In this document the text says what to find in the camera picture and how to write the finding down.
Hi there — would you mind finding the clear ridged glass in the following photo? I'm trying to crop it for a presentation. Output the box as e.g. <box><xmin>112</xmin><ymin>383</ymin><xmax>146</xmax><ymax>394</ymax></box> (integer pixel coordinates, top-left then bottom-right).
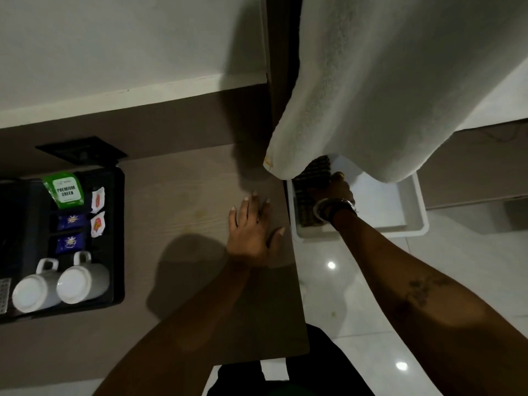
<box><xmin>0</xmin><ymin>278</ymin><xmax>12</xmax><ymax>315</ymax></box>

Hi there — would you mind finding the brown wooden cabinet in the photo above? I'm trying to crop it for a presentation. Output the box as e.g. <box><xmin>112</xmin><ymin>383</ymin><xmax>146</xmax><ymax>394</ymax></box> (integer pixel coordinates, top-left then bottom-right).
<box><xmin>419</xmin><ymin>119</ymin><xmax>528</xmax><ymax>210</ymax></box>

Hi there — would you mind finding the blue drink sachet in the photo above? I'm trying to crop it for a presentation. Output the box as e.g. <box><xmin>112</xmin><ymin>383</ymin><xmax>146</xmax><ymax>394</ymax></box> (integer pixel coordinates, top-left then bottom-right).
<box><xmin>56</xmin><ymin>214</ymin><xmax>87</xmax><ymax>232</ymax></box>
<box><xmin>54</xmin><ymin>233</ymin><xmax>86</xmax><ymax>255</ymax></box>

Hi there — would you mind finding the silver bangle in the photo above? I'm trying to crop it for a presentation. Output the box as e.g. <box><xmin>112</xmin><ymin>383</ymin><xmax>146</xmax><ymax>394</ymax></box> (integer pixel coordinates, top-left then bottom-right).
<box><xmin>312</xmin><ymin>197</ymin><xmax>356</xmax><ymax>222</ymax></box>

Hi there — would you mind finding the person's left forearm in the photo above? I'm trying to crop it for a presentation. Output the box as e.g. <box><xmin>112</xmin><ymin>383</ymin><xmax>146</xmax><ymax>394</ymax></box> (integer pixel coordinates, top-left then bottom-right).
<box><xmin>93</xmin><ymin>260</ymin><xmax>253</xmax><ymax>396</ymax></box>

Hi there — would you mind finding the green tea packet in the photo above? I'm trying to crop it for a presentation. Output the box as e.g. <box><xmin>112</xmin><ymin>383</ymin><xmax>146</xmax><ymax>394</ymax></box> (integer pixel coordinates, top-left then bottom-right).
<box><xmin>41</xmin><ymin>172</ymin><xmax>86</xmax><ymax>210</ymax></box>

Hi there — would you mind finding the white ceramic mug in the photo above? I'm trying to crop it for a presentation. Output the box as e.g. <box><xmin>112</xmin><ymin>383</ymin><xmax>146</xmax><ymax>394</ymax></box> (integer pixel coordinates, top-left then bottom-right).
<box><xmin>12</xmin><ymin>258</ymin><xmax>63</xmax><ymax>314</ymax></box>
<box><xmin>56</xmin><ymin>251</ymin><xmax>111</xmax><ymax>305</ymax></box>

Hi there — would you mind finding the white sachet with red print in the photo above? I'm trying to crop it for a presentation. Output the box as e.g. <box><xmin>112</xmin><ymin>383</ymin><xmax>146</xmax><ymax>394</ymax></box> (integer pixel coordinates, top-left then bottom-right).
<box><xmin>90</xmin><ymin>186</ymin><xmax>106</xmax><ymax>214</ymax></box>
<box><xmin>90</xmin><ymin>211</ymin><xmax>106</xmax><ymax>239</ymax></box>

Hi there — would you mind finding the black wall socket plate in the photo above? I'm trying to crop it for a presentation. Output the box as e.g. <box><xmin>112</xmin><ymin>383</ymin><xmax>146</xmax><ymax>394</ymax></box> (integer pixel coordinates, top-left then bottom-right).
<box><xmin>35</xmin><ymin>136</ymin><xmax>128</xmax><ymax>166</ymax></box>

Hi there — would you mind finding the black serving tray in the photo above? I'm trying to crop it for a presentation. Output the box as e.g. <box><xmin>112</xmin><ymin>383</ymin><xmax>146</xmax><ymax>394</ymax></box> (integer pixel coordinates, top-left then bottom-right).
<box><xmin>0</xmin><ymin>166</ymin><xmax>125</xmax><ymax>325</ymax></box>

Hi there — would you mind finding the white plastic bin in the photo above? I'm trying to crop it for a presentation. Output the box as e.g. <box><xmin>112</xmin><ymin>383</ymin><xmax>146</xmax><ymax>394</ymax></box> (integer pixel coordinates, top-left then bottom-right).
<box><xmin>286</xmin><ymin>154</ymin><xmax>430</xmax><ymax>243</ymax></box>

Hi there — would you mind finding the person's dark clothing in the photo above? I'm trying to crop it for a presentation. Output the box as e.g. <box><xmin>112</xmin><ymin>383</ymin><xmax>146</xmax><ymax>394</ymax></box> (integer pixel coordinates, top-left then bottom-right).
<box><xmin>206</xmin><ymin>324</ymin><xmax>375</xmax><ymax>396</ymax></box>

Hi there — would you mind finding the white terry towel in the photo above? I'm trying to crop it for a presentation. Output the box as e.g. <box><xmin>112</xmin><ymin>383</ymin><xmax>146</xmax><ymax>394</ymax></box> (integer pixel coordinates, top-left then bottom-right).
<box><xmin>263</xmin><ymin>0</ymin><xmax>528</xmax><ymax>184</ymax></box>

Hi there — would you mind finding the person's left hand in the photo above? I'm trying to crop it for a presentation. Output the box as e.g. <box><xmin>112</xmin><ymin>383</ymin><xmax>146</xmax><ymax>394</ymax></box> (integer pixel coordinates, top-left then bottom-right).
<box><xmin>227</xmin><ymin>191</ymin><xmax>285</xmax><ymax>269</ymax></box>

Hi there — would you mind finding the person's right hand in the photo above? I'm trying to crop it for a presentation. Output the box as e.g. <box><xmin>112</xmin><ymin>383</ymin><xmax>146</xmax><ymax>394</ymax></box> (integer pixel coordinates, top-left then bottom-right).
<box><xmin>307</xmin><ymin>172</ymin><xmax>355</xmax><ymax>207</ymax></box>

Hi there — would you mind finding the person's right forearm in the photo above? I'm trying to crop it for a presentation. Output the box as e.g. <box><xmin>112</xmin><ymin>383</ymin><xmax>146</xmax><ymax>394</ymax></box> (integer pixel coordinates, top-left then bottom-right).
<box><xmin>330</xmin><ymin>210</ymin><xmax>528</xmax><ymax>396</ymax></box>

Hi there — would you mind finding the black wrist band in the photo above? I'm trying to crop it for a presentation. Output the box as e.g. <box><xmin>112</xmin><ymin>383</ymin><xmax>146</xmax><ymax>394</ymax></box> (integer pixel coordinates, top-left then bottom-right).
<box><xmin>321</xmin><ymin>200</ymin><xmax>358</xmax><ymax>224</ymax></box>

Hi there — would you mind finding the dark woven mat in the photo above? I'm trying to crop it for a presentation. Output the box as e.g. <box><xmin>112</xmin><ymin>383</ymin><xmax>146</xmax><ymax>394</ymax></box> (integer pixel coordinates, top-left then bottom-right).
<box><xmin>292</xmin><ymin>155</ymin><xmax>332</xmax><ymax>228</ymax></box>

